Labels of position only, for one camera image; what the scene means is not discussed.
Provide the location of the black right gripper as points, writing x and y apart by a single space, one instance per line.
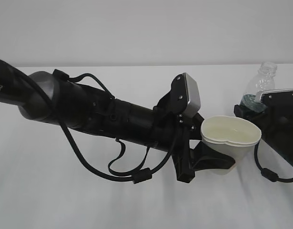
276 121

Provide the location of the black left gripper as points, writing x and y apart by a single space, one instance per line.
172 134

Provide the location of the white paper cup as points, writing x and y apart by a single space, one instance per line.
230 136

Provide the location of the clear plastic water bottle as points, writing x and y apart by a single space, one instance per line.
262 81

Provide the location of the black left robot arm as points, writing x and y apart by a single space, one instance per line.
55 98

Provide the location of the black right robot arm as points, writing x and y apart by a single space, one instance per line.
285 150

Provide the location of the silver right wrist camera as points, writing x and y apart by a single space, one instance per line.
275 95

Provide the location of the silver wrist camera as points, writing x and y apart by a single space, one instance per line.
183 97
275 95

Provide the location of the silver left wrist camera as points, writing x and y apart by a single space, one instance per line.
183 97

